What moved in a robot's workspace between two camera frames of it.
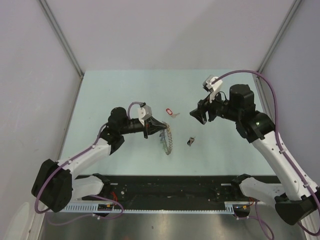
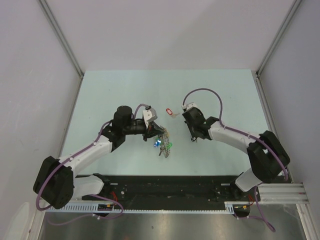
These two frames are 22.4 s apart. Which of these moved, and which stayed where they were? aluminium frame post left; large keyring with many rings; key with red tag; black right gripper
Moved: large keyring with many rings; black right gripper
Stayed: key with red tag; aluminium frame post left
